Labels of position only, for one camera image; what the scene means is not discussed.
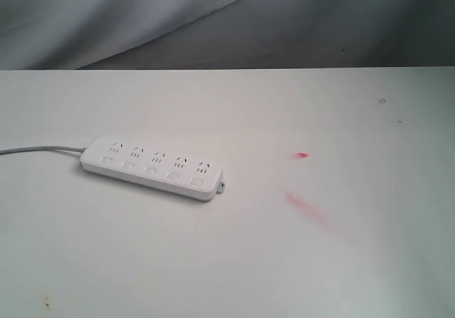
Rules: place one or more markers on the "white five-socket power strip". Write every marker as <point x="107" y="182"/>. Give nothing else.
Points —
<point x="154" y="167"/>

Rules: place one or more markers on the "grey backdrop cloth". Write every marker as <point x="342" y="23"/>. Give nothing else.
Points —
<point x="217" y="34"/>

